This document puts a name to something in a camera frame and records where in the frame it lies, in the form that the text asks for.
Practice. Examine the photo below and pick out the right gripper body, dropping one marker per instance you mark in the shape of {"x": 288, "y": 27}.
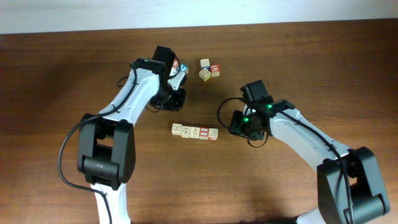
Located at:
{"x": 244, "y": 126}

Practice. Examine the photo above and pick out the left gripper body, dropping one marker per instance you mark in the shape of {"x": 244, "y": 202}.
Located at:
{"x": 170, "y": 99}

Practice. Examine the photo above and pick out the blue number 2 block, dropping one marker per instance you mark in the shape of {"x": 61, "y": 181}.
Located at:
{"x": 183, "y": 68}

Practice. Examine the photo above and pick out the red number 1 block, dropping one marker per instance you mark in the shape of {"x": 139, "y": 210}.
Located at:
{"x": 204, "y": 133}

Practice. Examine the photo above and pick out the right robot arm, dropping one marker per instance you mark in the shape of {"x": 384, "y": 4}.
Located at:
{"x": 350, "y": 188}

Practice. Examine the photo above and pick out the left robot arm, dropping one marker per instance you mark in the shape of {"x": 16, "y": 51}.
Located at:
{"x": 106, "y": 148}

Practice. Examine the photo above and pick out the red number 3 block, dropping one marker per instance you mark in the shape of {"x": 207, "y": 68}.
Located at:
{"x": 175, "y": 65}

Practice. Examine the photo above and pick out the cream picture block middle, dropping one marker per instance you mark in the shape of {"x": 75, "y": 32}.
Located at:
{"x": 204, "y": 74}

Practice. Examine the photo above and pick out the cream picture block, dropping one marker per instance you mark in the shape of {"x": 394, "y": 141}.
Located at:
{"x": 205, "y": 63}
{"x": 204, "y": 74}

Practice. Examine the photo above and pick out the cream picture block top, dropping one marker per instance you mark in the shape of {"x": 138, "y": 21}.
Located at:
{"x": 205, "y": 63}

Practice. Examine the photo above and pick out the red letter U block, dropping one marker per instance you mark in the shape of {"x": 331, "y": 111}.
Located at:
{"x": 215, "y": 70}

